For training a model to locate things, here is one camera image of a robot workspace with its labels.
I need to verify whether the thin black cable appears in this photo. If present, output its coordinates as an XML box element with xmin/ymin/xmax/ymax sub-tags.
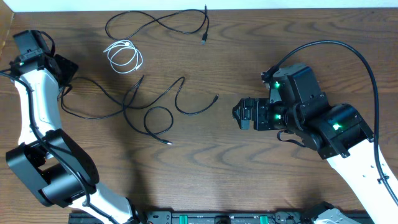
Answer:
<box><xmin>59</xmin><ymin>74</ymin><xmax>220</xmax><ymax>146</ymax></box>

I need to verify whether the white USB cable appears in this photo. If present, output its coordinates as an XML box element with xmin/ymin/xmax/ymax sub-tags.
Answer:
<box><xmin>103</xmin><ymin>39</ymin><xmax>144</xmax><ymax>75</ymax></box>

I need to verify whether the black USB cable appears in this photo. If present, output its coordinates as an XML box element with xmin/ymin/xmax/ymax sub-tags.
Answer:
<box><xmin>104</xmin><ymin>5</ymin><xmax>210</xmax><ymax>45</ymax></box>

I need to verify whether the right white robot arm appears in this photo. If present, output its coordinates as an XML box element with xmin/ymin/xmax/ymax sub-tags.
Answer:
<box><xmin>232</xmin><ymin>63</ymin><xmax>397</xmax><ymax>223</ymax></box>

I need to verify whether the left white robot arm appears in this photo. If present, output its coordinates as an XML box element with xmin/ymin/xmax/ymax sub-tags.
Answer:
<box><xmin>1</xmin><ymin>30</ymin><xmax>147</xmax><ymax>223</ymax></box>

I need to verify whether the cardboard box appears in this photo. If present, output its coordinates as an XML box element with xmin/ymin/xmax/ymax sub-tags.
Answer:
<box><xmin>0</xmin><ymin>0</ymin><xmax>14</xmax><ymax>54</ymax></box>

